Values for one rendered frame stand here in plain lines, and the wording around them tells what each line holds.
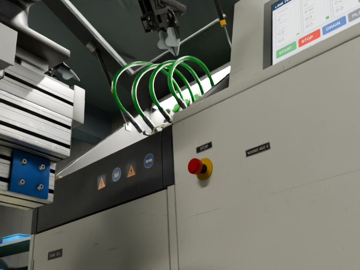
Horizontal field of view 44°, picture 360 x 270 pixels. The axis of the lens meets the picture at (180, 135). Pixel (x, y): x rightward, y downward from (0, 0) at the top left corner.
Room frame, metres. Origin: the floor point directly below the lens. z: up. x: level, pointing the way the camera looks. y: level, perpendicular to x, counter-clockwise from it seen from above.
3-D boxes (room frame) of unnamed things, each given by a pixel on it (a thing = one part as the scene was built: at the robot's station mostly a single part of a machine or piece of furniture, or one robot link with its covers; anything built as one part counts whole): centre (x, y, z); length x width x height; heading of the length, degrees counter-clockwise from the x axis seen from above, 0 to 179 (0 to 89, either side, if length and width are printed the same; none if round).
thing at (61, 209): (1.28, 0.26, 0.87); 0.62 x 0.04 x 0.16; 47
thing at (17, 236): (4.71, 1.79, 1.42); 0.29 x 0.20 x 0.10; 55
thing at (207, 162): (0.95, -0.04, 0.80); 0.05 x 0.04 x 0.05; 47
